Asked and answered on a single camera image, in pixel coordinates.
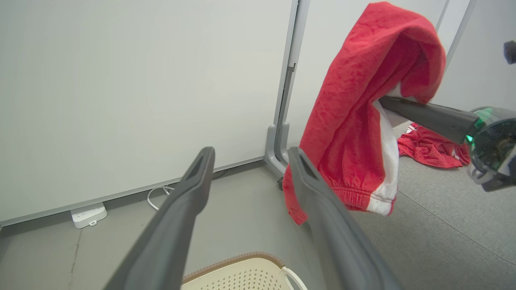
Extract wide white partition panel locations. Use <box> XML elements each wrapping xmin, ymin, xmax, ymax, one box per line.
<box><xmin>0</xmin><ymin>0</ymin><xmax>301</xmax><ymax>227</ymax></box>

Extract cream perforated laundry basket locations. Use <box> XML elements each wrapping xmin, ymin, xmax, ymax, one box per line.
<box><xmin>180</xmin><ymin>252</ymin><xmax>309</xmax><ymax>290</ymax></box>

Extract red white printed jersey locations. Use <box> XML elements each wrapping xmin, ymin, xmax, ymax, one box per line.
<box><xmin>397</xmin><ymin>122</ymin><xmax>471</xmax><ymax>169</ymax></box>

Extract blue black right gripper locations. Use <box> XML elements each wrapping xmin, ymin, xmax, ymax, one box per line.
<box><xmin>378</xmin><ymin>95</ymin><xmax>516</xmax><ymax>193</ymax></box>

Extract white looped power cable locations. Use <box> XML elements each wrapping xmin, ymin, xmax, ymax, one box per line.
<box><xmin>146</xmin><ymin>186</ymin><xmax>175</xmax><ymax>211</ymax></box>

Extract grey partition foot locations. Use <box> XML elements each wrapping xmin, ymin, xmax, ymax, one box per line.
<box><xmin>277</xmin><ymin>122</ymin><xmax>291</xmax><ymax>166</ymax></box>
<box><xmin>264</xmin><ymin>123</ymin><xmax>287</xmax><ymax>178</ymax></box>

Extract red sweatpants with white stripe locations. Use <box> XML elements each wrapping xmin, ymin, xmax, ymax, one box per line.
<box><xmin>282</xmin><ymin>1</ymin><xmax>447</xmax><ymax>226</ymax></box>

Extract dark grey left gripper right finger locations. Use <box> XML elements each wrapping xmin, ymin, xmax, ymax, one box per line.
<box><xmin>287</xmin><ymin>147</ymin><xmax>404</xmax><ymax>290</ymax></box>

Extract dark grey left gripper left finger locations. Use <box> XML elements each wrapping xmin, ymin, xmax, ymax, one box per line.
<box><xmin>103</xmin><ymin>147</ymin><xmax>216</xmax><ymax>290</ymax></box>

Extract white power strip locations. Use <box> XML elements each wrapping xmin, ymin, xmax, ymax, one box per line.
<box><xmin>71</xmin><ymin>202</ymin><xmax>108</xmax><ymax>230</ymax></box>

